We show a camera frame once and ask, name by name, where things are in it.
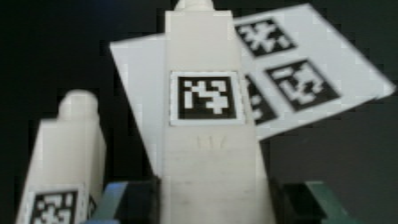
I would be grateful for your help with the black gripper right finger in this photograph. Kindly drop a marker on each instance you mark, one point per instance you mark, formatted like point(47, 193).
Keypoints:
point(306, 204)

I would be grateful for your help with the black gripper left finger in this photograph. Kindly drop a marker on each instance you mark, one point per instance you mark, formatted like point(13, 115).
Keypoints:
point(129, 204)

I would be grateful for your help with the fiducial marker sheet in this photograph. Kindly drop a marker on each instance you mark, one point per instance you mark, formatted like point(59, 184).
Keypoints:
point(310, 76)

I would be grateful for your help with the white desk leg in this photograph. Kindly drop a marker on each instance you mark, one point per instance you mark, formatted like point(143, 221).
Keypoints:
point(65, 176)
point(212, 167)

